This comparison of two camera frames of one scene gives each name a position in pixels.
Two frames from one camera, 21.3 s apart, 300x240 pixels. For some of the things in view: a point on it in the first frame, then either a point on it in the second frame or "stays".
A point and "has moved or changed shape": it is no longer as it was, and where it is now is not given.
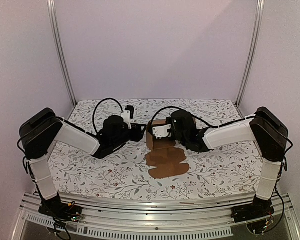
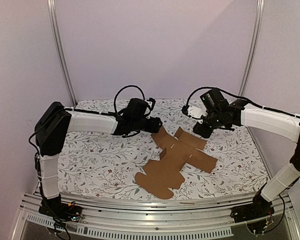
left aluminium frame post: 54,24 stays
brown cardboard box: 165,160 has moved or changed shape
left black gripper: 138,135 to 154,127
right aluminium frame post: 250,58 stays
